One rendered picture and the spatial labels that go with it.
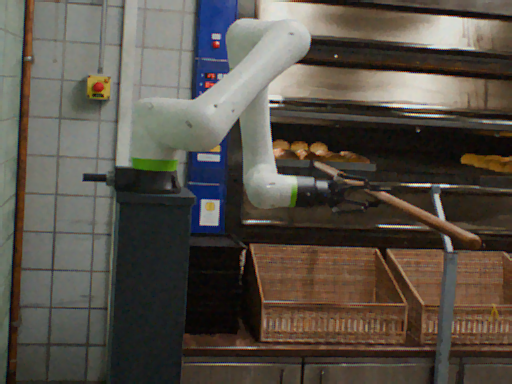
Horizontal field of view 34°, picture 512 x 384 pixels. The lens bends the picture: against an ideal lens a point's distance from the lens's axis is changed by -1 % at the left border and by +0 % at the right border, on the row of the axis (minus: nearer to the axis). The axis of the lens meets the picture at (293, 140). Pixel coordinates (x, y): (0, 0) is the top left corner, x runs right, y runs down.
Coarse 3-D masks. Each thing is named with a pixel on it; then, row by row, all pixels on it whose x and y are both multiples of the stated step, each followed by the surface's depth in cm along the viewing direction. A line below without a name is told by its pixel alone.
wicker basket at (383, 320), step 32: (256, 256) 341; (288, 256) 344; (320, 256) 346; (352, 256) 349; (256, 288) 315; (288, 288) 341; (352, 288) 346; (384, 288) 335; (256, 320) 310; (288, 320) 328; (320, 320) 329; (352, 320) 303; (384, 320) 331
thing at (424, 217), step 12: (324, 168) 323; (348, 180) 283; (372, 192) 252; (384, 192) 246; (396, 204) 227; (408, 204) 221; (408, 216) 217; (420, 216) 207; (432, 216) 201; (432, 228) 199; (444, 228) 190; (456, 228) 185; (456, 240) 183; (468, 240) 175; (480, 240) 175
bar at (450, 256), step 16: (432, 192) 318; (464, 192) 322; (480, 192) 323; (496, 192) 324; (448, 240) 303; (448, 256) 298; (448, 272) 298; (448, 288) 298; (448, 304) 299; (448, 320) 299; (448, 336) 300; (448, 352) 300; (448, 368) 300
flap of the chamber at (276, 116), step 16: (272, 112) 328; (288, 112) 329; (304, 112) 330; (368, 128) 355; (384, 128) 354; (400, 128) 352; (416, 128) 349; (432, 128) 348; (448, 128) 346; (464, 128) 344; (480, 128) 345; (496, 128) 346
